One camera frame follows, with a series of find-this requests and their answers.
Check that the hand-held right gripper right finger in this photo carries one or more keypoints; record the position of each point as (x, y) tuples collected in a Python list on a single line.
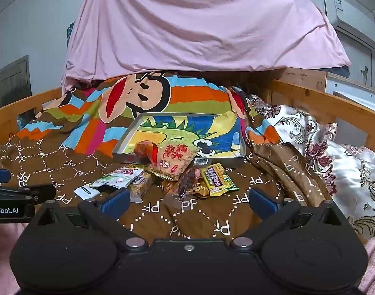
[(262, 204)]

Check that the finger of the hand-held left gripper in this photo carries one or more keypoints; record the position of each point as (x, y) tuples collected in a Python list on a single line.
[(43, 193), (0, 177)]

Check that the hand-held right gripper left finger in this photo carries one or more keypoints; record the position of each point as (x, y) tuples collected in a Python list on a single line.
[(115, 204)]

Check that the green white snack packet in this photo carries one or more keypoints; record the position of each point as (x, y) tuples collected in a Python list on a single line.
[(119, 178)]

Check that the clear nut bar packet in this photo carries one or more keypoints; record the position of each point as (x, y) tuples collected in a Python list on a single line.
[(139, 186)]

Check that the blue white powder sachet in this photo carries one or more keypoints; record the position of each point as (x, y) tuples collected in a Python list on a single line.
[(86, 192)]

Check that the yellow green snack packet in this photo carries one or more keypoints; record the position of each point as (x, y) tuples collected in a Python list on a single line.
[(218, 181)]

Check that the orange snack packet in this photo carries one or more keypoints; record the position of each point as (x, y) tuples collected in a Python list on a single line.
[(144, 150)]

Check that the gold sausage packet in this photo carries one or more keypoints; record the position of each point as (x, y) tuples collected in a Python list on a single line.
[(201, 190)]

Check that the rice cracker packet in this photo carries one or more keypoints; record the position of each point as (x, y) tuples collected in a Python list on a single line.
[(172, 159)]

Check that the grey cartoon printed box tray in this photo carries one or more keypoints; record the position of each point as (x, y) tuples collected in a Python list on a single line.
[(175, 129)]

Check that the cartoon monkey printed blanket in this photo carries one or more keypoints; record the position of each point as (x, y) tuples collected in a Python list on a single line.
[(52, 159)]

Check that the floral satin quilt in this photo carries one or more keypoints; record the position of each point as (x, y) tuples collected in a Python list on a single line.
[(344, 166)]

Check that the dark window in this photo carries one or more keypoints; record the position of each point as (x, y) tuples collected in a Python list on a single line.
[(9, 86)]

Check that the plywood panel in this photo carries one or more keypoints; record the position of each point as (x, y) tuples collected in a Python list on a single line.
[(298, 78)]

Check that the teal cloth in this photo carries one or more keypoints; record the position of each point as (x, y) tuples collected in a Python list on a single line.
[(70, 32)]

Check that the grey framed door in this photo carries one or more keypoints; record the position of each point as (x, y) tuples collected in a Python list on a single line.
[(356, 52)]

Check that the white air conditioner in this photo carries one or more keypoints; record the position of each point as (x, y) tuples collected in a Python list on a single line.
[(344, 10)]

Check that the wooden bed frame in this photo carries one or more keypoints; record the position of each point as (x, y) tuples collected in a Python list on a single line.
[(328, 100)]

